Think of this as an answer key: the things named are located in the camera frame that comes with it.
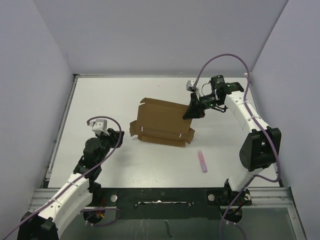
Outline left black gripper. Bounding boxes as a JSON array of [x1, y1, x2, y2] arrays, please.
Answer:
[[95, 127, 124, 165]]

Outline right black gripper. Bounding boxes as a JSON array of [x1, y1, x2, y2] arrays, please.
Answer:
[[183, 92, 222, 119]]

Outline brown cardboard box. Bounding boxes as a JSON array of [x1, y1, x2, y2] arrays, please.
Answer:
[[129, 97, 195, 147]]

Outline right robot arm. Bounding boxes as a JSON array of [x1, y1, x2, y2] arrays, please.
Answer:
[[183, 75, 282, 205]]

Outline pink purple marker pen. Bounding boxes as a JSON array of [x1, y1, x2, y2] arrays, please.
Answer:
[[197, 149, 208, 173]]

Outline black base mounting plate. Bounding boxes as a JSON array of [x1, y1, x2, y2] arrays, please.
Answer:
[[82, 187, 252, 225]]

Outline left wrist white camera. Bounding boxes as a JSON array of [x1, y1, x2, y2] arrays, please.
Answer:
[[88, 118, 109, 136]]

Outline wrist white camera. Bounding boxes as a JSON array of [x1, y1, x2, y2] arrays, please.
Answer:
[[88, 118, 109, 136], [185, 80, 199, 93]]

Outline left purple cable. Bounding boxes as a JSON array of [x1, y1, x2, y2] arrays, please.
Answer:
[[0, 116, 123, 240]]

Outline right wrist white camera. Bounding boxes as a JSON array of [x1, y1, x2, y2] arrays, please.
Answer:
[[185, 80, 199, 93]]

